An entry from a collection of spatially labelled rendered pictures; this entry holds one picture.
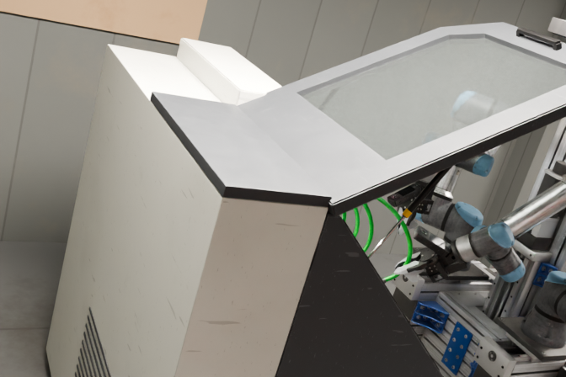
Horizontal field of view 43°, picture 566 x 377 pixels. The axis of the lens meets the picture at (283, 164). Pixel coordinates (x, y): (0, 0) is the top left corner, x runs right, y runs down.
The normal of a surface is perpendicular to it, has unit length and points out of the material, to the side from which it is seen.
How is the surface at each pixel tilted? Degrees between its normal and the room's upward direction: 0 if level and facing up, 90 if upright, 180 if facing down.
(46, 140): 90
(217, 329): 90
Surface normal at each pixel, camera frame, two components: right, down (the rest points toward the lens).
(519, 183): -0.86, -0.09
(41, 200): 0.44, 0.39
